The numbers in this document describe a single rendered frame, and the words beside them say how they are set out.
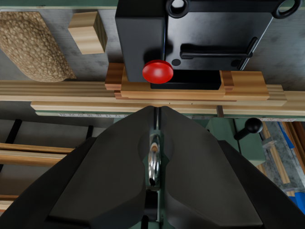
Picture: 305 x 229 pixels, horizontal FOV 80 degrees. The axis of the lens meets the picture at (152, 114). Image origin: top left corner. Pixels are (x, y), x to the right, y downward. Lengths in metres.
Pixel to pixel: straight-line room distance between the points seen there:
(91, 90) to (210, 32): 0.27
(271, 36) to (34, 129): 2.99
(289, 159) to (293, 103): 0.75
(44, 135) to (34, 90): 2.57
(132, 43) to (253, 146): 0.22
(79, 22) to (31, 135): 2.83
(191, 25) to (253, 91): 0.22
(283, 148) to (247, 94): 0.88
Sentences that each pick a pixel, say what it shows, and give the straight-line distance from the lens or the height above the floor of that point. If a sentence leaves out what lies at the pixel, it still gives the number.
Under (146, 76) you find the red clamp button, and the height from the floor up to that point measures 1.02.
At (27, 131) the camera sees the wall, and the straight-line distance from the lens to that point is 3.12.
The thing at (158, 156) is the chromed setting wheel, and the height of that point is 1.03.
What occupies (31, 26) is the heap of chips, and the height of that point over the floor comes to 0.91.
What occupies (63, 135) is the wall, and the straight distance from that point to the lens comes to 2.91.
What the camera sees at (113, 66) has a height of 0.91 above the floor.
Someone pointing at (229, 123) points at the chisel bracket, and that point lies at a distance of 0.31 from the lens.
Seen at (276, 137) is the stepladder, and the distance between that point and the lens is 1.23.
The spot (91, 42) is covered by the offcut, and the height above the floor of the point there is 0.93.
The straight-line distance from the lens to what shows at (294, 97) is 0.48.
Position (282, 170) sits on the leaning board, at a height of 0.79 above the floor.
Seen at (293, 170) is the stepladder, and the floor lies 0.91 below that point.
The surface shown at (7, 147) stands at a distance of 2.55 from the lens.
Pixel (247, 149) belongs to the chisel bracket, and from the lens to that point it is 0.30.
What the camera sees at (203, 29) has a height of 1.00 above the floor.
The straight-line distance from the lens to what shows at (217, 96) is 0.30.
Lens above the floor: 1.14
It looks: 29 degrees down
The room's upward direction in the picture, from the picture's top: 178 degrees counter-clockwise
